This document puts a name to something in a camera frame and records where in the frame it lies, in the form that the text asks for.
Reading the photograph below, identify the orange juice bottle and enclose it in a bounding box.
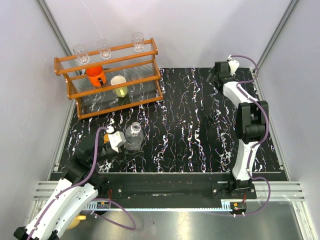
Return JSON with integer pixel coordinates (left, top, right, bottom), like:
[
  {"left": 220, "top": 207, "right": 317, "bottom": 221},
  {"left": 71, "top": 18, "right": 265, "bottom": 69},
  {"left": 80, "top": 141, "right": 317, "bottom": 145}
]
[{"left": 103, "top": 134, "right": 110, "bottom": 144}]

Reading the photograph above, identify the clear plastic bottle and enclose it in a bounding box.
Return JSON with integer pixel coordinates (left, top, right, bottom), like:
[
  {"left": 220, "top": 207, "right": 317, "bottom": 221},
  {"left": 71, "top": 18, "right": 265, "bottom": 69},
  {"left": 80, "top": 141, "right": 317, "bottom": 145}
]
[{"left": 124, "top": 122, "right": 144, "bottom": 151}]

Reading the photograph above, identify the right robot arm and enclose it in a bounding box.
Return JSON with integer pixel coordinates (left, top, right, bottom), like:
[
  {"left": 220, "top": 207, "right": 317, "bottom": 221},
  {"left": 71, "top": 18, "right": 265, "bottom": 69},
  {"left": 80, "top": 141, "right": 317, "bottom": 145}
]
[{"left": 207, "top": 59, "right": 269, "bottom": 199}]

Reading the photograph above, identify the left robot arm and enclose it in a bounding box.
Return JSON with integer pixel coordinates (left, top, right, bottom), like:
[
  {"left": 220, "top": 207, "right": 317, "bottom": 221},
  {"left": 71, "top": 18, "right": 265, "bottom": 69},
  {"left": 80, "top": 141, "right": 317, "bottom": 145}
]
[{"left": 13, "top": 131, "right": 126, "bottom": 240}]

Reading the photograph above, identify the orange wooden shelf rack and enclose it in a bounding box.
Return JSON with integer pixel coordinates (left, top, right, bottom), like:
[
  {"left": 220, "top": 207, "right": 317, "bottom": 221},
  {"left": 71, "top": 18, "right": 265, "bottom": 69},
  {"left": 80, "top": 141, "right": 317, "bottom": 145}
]
[{"left": 53, "top": 38, "right": 164, "bottom": 120}]

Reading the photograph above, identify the yellow mug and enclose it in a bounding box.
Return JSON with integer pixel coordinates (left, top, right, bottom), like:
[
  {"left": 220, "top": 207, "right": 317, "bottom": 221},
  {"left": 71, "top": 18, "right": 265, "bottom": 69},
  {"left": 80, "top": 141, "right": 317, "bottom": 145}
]
[{"left": 67, "top": 215, "right": 87, "bottom": 230}]

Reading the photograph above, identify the orange mug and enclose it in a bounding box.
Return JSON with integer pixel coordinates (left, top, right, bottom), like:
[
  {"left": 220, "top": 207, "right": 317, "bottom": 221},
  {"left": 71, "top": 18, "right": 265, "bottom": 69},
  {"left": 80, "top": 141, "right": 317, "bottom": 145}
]
[{"left": 85, "top": 65, "right": 107, "bottom": 87}]

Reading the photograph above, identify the right clear glass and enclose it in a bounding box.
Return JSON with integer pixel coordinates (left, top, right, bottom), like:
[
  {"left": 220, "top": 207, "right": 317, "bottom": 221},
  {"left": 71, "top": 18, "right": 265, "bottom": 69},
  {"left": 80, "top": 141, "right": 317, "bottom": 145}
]
[{"left": 131, "top": 32, "right": 145, "bottom": 52}]

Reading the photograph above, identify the clear glass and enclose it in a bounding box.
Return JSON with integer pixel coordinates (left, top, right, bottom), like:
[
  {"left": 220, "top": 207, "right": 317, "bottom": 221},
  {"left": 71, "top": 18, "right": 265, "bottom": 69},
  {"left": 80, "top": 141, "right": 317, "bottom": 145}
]
[
  {"left": 95, "top": 39, "right": 111, "bottom": 60},
  {"left": 73, "top": 44, "right": 90, "bottom": 65},
  {"left": 131, "top": 32, "right": 145, "bottom": 52}
]

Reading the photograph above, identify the left clear glass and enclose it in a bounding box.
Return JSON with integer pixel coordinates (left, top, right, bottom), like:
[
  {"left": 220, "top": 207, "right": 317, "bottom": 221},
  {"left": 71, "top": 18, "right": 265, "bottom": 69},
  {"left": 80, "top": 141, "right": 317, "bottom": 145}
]
[{"left": 73, "top": 44, "right": 90, "bottom": 65}]

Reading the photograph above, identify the middle clear glass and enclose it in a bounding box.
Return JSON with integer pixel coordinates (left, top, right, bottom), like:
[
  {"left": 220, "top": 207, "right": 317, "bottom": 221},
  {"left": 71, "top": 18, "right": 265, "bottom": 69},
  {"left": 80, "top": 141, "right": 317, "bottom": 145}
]
[{"left": 95, "top": 39, "right": 111, "bottom": 60}]

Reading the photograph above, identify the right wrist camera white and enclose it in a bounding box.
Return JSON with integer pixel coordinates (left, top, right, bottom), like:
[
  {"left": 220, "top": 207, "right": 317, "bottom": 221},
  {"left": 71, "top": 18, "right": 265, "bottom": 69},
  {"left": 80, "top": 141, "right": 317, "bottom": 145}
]
[{"left": 227, "top": 55, "right": 240, "bottom": 77}]

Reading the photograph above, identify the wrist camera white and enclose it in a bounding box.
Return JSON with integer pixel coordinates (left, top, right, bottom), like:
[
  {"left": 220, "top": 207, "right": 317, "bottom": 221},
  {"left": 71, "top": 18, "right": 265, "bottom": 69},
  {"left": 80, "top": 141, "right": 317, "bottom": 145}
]
[
  {"left": 227, "top": 55, "right": 240, "bottom": 77},
  {"left": 106, "top": 126, "right": 126, "bottom": 153}
]

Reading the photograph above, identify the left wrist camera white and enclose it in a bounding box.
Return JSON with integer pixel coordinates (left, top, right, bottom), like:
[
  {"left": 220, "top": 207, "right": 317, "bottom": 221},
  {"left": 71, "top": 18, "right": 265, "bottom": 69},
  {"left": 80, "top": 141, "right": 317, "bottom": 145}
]
[{"left": 106, "top": 126, "right": 126, "bottom": 153}]

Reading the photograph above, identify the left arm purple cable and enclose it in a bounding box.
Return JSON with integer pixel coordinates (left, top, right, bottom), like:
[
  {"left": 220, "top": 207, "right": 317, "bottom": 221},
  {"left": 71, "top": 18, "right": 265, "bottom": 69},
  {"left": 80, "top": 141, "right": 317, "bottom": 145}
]
[{"left": 26, "top": 126, "right": 110, "bottom": 240}]

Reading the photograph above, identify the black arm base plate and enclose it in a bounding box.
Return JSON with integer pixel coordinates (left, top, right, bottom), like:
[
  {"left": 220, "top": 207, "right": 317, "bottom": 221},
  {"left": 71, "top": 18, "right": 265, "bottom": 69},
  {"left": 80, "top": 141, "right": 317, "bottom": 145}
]
[{"left": 103, "top": 172, "right": 257, "bottom": 208}]

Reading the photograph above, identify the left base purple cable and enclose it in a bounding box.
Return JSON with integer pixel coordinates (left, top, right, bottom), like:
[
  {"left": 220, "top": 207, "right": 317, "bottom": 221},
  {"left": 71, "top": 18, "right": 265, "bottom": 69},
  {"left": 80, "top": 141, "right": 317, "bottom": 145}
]
[{"left": 87, "top": 196, "right": 138, "bottom": 231}]

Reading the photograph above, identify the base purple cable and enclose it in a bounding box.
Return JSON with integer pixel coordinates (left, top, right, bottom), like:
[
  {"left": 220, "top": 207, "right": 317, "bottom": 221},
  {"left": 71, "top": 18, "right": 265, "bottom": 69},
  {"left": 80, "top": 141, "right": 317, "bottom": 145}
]
[
  {"left": 87, "top": 196, "right": 138, "bottom": 231},
  {"left": 207, "top": 176, "right": 271, "bottom": 217}
]

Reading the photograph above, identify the right corner aluminium post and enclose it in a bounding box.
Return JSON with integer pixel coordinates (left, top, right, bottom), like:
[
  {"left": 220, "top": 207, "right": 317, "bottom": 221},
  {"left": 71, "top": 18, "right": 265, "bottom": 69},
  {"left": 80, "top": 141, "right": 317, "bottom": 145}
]
[{"left": 254, "top": 0, "right": 300, "bottom": 74}]

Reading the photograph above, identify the corner aluminium post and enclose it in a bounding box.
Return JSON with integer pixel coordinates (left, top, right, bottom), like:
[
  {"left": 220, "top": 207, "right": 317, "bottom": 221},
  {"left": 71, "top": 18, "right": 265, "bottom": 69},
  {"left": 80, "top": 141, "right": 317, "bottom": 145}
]
[
  {"left": 35, "top": 0, "right": 72, "bottom": 56},
  {"left": 254, "top": 0, "right": 300, "bottom": 74}
]

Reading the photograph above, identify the grey slotted cable duct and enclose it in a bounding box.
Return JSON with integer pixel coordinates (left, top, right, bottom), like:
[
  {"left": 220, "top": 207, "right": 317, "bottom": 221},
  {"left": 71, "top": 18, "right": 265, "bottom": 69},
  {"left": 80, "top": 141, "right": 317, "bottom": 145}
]
[{"left": 82, "top": 201, "right": 232, "bottom": 212}]

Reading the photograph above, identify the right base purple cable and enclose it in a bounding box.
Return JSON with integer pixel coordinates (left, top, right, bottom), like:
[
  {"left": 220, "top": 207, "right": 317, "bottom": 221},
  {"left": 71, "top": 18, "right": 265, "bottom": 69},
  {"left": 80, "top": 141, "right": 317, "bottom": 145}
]
[{"left": 207, "top": 176, "right": 271, "bottom": 217}]

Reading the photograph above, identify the aluminium front rail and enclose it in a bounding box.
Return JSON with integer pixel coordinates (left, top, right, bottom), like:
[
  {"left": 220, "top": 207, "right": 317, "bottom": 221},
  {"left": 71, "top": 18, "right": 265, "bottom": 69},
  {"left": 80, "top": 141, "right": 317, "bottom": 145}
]
[{"left": 32, "top": 181, "right": 320, "bottom": 240}]

